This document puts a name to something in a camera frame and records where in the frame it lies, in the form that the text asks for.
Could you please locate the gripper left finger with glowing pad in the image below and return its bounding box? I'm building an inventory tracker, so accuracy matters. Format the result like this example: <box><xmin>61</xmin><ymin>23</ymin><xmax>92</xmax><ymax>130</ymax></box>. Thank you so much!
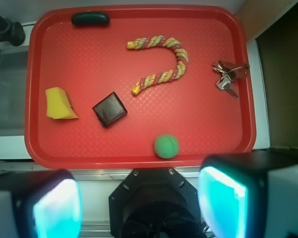
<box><xmin>0</xmin><ymin>170</ymin><xmax>83</xmax><ymax>238</ymax></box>

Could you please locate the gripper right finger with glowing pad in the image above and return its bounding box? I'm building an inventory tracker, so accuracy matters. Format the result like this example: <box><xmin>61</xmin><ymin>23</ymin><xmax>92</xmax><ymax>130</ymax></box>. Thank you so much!
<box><xmin>197</xmin><ymin>149</ymin><xmax>298</xmax><ymax>238</ymax></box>

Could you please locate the silver key bunch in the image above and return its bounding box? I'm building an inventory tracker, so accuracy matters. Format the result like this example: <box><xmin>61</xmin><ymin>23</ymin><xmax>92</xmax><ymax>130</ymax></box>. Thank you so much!
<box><xmin>212</xmin><ymin>60</ymin><xmax>250</xmax><ymax>99</ymax></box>

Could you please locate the yellow sponge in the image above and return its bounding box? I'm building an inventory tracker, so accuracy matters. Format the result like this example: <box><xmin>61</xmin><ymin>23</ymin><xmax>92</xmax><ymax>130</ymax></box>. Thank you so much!
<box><xmin>45</xmin><ymin>87</ymin><xmax>78</xmax><ymax>119</ymax></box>

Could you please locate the green golf ball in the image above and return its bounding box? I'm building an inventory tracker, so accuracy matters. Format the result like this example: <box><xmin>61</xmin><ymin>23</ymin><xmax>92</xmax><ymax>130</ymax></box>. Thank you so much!
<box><xmin>153</xmin><ymin>134</ymin><xmax>179</xmax><ymax>159</ymax></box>

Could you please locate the black square pouch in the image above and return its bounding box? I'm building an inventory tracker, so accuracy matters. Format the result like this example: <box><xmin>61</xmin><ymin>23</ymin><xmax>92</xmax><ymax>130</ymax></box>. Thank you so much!
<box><xmin>92</xmin><ymin>92</ymin><xmax>128</xmax><ymax>128</ymax></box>

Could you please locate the red plastic tray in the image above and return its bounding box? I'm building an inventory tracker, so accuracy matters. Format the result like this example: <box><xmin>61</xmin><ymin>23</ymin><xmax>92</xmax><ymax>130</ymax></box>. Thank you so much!
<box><xmin>25</xmin><ymin>5</ymin><xmax>256</xmax><ymax>169</ymax></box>

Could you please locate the grey sink basin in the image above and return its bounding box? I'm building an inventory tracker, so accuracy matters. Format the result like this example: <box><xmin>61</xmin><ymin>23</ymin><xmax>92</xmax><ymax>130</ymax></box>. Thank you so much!
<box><xmin>0</xmin><ymin>47</ymin><xmax>28</xmax><ymax>136</ymax></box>

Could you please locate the grey sink faucet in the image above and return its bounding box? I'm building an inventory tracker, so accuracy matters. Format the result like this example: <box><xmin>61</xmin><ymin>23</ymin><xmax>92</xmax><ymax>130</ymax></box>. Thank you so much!
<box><xmin>0</xmin><ymin>15</ymin><xmax>25</xmax><ymax>47</ymax></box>

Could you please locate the dark green oblong case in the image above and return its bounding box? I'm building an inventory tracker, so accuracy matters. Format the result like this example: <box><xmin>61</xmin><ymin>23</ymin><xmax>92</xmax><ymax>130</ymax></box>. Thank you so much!
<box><xmin>71</xmin><ymin>11</ymin><xmax>110</xmax><ymax>26</ymax></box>

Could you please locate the multicolour twisted rope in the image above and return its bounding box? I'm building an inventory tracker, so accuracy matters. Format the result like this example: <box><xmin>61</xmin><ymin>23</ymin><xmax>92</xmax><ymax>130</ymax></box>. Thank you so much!
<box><xmin>126</xmin><ymin>35</ymin><xmax>189</xmax><ymax>96</ymax></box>

